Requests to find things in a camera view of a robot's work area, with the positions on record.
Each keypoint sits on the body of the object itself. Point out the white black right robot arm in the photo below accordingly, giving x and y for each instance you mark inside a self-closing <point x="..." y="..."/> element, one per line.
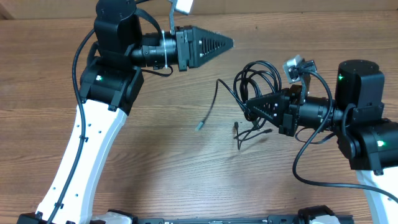
<point x="353" y="113"/>

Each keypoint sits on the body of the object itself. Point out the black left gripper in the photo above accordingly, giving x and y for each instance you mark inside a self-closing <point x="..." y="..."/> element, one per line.
<point x="188" y="50"/>

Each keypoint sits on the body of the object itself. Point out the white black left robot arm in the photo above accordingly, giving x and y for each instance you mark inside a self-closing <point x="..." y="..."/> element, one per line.
<point x="129" y="43"/>

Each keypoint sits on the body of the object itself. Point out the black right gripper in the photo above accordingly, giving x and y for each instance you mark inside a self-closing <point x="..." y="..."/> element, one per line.
<point x="287" y="104"/>

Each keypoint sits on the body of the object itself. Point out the brown cardboard backboard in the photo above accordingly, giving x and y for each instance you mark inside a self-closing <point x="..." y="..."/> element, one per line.
<point x="52" y="9"/>

